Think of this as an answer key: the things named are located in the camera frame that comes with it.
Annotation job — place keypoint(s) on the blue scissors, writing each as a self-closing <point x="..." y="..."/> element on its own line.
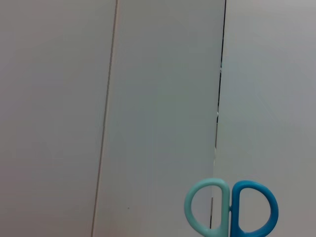
<point x="234" y="209"/>

